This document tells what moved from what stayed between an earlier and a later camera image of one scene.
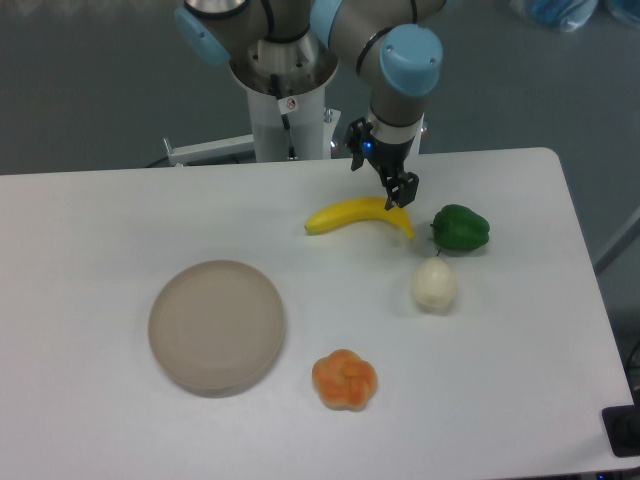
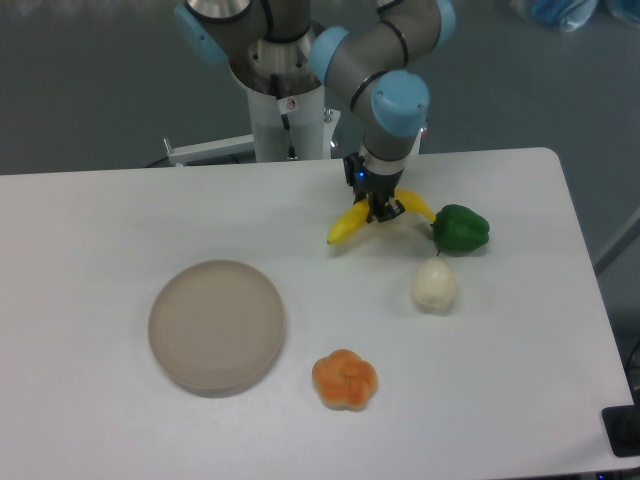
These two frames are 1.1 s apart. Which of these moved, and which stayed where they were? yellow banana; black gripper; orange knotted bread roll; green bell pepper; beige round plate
Moved: black gripper; yellow banana
Stayed: green bell pepper; orange knotted bread roll; beige round plate
